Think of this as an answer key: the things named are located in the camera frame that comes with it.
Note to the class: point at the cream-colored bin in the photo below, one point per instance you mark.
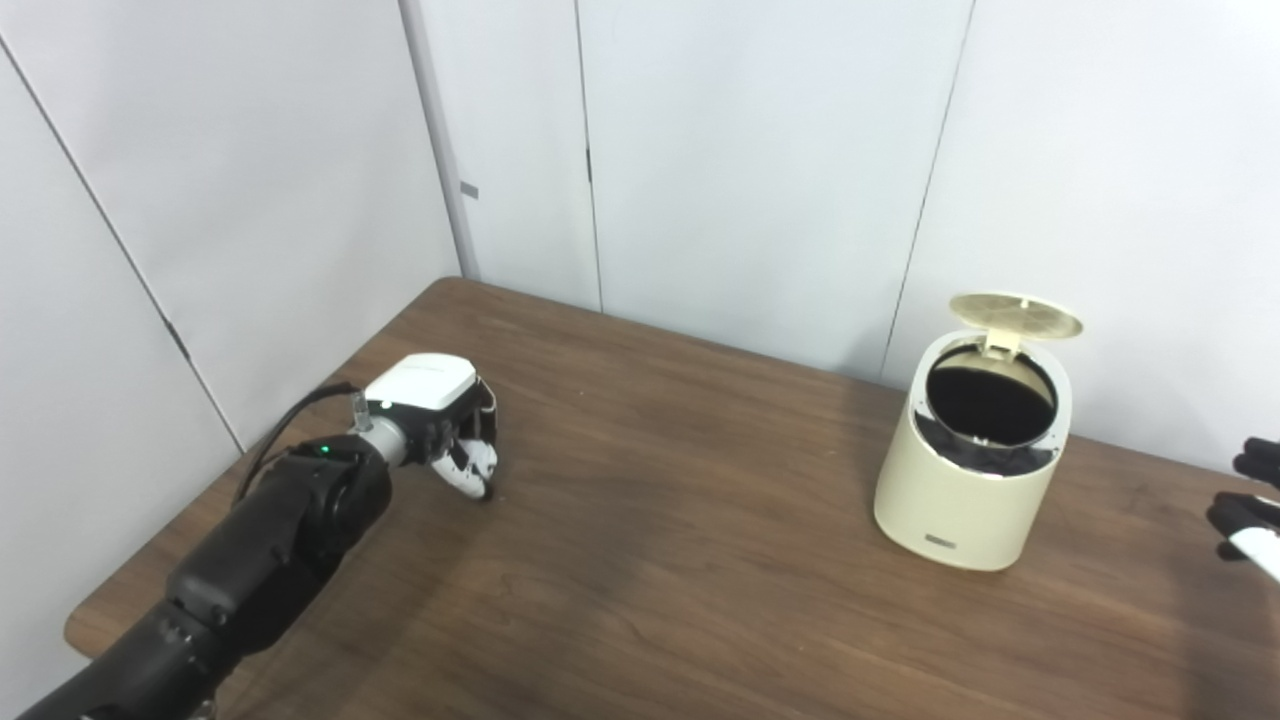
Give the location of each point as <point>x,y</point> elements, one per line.
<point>950,500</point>

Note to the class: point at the grey wall post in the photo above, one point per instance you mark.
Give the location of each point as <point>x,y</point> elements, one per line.
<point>435,130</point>

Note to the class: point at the cream round bin lid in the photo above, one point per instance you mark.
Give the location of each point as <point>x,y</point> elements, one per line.
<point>1015,315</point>

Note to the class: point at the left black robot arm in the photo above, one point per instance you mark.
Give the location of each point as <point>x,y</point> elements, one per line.
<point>260,550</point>

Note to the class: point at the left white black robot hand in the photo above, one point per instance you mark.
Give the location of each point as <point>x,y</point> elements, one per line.
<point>425,380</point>

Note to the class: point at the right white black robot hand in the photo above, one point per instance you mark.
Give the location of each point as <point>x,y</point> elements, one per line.
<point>1260,520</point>

